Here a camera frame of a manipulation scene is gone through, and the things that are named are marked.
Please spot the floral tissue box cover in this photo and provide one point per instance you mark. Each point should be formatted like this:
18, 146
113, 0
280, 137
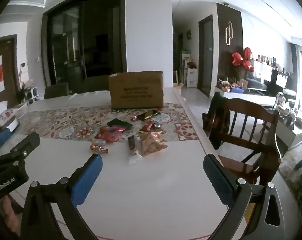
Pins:
6, 116

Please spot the white storage drawers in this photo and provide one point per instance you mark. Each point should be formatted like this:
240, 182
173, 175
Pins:
191, 77

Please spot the white cube shelf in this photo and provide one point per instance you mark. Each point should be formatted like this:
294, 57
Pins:
32, 93

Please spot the cluttered coffee table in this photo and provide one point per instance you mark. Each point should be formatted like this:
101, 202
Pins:
288, 120

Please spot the ceiling air vent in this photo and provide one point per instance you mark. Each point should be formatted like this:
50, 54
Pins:
28, 0

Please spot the brown cardboard box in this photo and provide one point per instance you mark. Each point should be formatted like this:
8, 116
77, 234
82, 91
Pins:
136, 90

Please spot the dark wood wall panel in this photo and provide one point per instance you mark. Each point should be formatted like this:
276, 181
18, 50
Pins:
234, 15

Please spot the golden ball candy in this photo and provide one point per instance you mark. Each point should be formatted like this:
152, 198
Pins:
103, 129

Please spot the dark glass sliding door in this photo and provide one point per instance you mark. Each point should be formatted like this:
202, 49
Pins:
86, 35

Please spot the pile of small boxes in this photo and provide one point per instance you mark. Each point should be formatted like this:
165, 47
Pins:
231, 86

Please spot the brown plush toy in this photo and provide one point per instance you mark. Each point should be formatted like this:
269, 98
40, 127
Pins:
191, 65

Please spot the red candy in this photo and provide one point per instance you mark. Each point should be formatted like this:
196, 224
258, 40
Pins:
98, 148

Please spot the clip-shaped wall lamp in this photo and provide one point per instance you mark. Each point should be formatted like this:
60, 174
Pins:
228, 33

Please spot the television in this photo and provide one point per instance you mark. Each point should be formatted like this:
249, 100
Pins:
256, 80

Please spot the person's left hand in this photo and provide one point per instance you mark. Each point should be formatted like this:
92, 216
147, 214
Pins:
6, 205

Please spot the row of shelf ornaments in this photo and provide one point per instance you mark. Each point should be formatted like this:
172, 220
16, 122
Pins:
267, 60

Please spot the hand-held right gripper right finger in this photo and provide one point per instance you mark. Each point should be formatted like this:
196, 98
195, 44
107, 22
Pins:
218, 182

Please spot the tan snack bag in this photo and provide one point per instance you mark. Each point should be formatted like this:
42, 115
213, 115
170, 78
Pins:
151, 145

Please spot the dark cloth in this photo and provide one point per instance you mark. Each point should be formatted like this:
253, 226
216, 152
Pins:
216, 127

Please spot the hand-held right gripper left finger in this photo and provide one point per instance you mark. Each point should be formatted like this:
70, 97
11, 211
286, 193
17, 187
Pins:
87, 180

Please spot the dark green dining chair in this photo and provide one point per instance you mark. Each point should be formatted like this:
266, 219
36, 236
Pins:
96, 83
56, 90

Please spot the black gold snack packet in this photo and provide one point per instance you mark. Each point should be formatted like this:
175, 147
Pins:
148, 115

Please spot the dark hallway door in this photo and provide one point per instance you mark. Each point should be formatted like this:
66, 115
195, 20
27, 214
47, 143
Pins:
206, 55

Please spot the pink snack packet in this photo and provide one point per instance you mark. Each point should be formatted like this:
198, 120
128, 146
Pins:
111, 135

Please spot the wooden high chair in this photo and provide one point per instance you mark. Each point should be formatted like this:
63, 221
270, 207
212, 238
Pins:
253, 140

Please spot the dark green snack packet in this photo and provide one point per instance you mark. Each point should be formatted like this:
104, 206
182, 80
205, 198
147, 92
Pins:
117, 123

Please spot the patterned tile table mat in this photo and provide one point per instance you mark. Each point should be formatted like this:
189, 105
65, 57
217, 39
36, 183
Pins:
66, 125

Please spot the brown entrance door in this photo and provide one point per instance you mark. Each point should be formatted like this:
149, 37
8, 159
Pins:
9, 60

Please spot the red snack packet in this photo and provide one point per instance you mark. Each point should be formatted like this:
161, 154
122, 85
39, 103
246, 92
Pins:
148, 127

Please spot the brown snack bar packet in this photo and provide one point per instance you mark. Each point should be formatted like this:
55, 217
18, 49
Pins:
131, 142

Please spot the red foil balloons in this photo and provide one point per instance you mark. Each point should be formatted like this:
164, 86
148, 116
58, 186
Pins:
243, 60

